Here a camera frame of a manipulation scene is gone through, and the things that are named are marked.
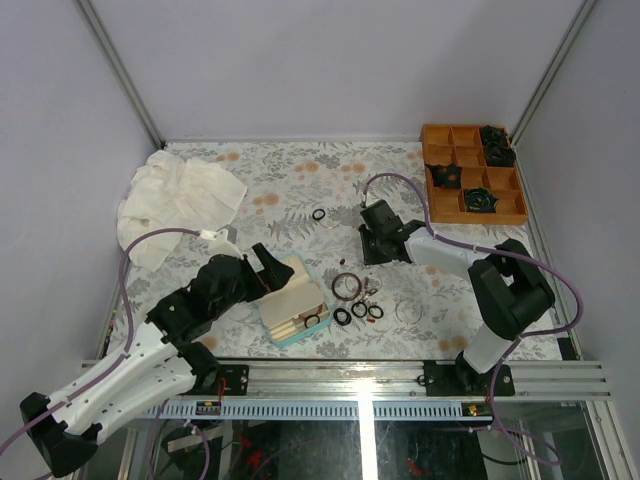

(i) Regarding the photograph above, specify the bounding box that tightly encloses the teal jewelry box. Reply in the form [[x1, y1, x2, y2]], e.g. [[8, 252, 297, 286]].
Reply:
[[257, 254, 332, 348]]

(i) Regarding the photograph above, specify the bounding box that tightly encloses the orange red bangle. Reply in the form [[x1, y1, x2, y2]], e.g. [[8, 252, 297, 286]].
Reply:
[[299, 309, 322, 326]]

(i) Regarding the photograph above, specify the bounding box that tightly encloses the black hair tie double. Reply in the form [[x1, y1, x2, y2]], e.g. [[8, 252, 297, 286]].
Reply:
[[304, 314, 320, 329]]

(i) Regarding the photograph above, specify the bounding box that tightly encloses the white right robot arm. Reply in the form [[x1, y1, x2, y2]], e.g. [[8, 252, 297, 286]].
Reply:
[[359, 200, 555, 395]]

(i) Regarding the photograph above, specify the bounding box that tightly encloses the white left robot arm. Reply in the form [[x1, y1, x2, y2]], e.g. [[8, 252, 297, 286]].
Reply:
[[20, 243, 295, 478]]

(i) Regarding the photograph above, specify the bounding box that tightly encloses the floral table mat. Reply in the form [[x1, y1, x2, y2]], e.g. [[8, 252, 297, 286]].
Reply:
[[119, 140, 559, 361]]

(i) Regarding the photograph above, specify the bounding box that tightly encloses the dark purple bangle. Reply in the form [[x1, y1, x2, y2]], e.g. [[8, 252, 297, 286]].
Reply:
[[331, 272, 363, 302]]

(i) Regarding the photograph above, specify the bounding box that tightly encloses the thin silver bangle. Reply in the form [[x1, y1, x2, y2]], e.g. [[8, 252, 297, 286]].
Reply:
[[394, 298, 425, 326]]

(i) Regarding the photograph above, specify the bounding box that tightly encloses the black orange scrunchie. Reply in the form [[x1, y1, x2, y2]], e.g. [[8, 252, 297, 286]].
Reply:
[[426, 163, 462, 189]]

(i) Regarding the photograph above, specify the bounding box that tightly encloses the black green scrunchie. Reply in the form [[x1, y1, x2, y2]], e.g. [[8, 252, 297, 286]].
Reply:
[[463, 187, 498, 214]]

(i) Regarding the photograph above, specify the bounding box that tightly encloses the wooden compartment tray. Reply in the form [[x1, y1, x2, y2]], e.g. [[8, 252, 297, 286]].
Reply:
[[420, 124, 528, 225]]

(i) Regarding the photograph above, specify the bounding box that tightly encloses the white crumpled cloth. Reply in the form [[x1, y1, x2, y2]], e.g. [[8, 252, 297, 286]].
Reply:
[[116, 150, 248, 249]]

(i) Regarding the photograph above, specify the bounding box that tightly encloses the black scrunchie top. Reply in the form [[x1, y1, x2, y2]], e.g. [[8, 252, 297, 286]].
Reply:
[[479, 125, 510, 148]]

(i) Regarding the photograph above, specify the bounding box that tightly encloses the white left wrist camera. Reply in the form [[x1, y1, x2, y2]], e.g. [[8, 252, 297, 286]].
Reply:
[[199, 225, 242, 258]]

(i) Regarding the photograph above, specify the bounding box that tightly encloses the thin wire hoop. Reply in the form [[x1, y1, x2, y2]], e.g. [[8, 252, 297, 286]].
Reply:
[[318, 215, 343, 230]]

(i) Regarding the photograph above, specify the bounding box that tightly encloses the aluminium rail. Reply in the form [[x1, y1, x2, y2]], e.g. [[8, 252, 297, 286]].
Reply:
[[220, 358, 612, 402]]

